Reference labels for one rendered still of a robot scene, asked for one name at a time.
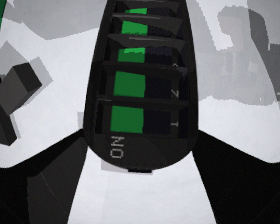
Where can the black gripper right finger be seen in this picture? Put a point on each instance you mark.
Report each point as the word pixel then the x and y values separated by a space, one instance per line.
pixel 239 186

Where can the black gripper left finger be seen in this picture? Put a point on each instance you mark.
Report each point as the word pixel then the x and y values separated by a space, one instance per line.
pixel 40 189

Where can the dark grey switch panel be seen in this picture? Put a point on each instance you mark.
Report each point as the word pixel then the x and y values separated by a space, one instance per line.
pixel 142 104

